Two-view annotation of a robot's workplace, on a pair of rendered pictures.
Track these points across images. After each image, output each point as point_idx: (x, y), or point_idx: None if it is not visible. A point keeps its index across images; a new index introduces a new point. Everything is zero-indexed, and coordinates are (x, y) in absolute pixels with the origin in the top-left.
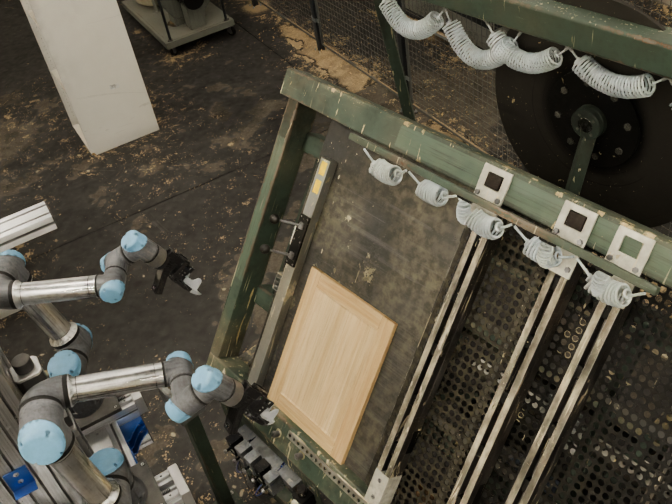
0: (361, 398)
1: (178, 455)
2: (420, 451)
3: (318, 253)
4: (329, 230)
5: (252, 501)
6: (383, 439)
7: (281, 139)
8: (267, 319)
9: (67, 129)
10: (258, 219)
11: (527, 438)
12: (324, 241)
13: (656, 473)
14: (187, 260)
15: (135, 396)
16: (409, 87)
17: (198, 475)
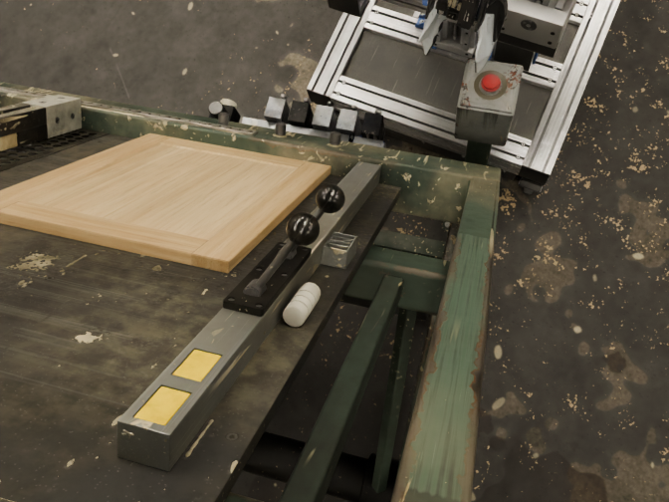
0: (89, 160)
1: (598, 234)
2: (288, 427)
3: (218, 289)
4: (173, 319)
5: (446, 238)
6: (56, 149)
7: (431, 484)
8: (372, 225)
9: None
10: (453, 305)
11: None
12: (194, 304)
13: None
14: (465, 21)
15: (510, 0)
16: None
17: (545, 226)
